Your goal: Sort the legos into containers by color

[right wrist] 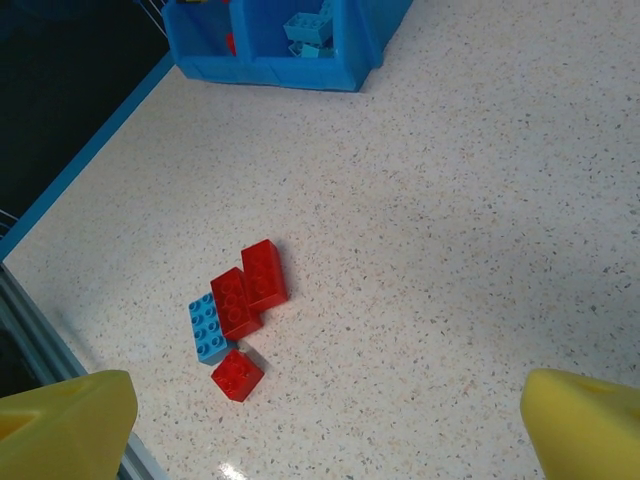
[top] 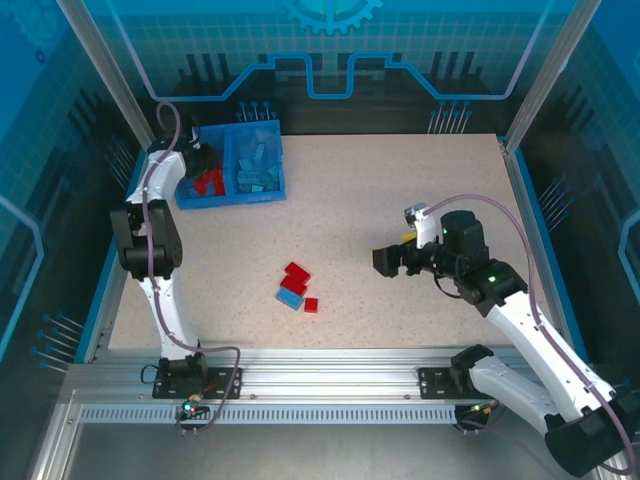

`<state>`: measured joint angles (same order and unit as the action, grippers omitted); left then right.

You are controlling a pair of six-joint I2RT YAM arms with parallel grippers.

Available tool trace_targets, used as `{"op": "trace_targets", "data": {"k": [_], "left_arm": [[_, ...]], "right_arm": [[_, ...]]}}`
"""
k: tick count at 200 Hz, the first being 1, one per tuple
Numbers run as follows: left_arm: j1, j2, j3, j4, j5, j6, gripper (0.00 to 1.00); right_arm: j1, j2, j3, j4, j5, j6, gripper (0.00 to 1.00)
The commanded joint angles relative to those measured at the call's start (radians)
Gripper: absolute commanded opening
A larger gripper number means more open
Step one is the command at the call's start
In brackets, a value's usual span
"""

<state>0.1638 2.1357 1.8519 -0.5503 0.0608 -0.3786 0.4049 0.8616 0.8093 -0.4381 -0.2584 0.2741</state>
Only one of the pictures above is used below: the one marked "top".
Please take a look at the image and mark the blue plastic bin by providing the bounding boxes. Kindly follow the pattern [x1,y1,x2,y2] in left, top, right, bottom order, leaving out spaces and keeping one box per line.
[223,119,288,206]
[174,124,235,211]

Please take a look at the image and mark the small controller board with LED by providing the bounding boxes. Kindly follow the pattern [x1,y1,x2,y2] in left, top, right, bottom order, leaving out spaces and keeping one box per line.
[174,398,211,422]
[457,399,501,421]

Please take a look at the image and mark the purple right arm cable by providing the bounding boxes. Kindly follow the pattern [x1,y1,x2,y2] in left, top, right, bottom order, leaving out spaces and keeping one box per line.
[423,193,632,476]

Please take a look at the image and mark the aluminium table side rail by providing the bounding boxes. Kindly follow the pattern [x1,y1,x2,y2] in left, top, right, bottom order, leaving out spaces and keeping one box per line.
[82,139,166,364]
[499,134,576,362]

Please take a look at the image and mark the aluminium frame post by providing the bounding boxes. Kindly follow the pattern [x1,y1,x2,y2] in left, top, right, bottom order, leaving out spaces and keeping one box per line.
[503,0,599,151]
[54,0,164,151]

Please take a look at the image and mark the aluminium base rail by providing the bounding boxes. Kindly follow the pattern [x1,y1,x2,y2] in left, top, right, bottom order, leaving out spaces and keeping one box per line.
[64,347,599,407]

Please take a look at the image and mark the slotted grey cable duct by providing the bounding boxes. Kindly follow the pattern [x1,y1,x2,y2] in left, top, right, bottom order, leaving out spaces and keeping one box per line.
[79,405,459,426]

